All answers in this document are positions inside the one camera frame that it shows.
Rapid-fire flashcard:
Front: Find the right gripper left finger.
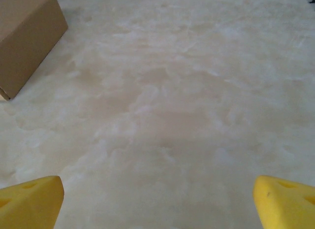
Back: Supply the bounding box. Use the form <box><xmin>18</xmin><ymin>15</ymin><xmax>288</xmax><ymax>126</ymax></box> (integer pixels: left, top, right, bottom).
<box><xmin>0</xmin><ymin>175</ymin><xmax>65</xmax><ymax>229</ymax></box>

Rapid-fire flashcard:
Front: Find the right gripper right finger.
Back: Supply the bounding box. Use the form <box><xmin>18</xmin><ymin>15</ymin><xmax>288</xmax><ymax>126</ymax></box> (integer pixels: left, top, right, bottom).
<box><xmin>253</xmin><ymin>175</ymin><xmax>315</xmax><ymax>229</ymax></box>

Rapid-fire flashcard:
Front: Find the brown cardboard box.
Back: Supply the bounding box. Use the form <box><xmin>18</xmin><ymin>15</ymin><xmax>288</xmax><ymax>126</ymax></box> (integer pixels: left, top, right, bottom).
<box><xmin>0</xmin><ymin>0</ymin><xmax>69</xmax><ymax>102</ymax></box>

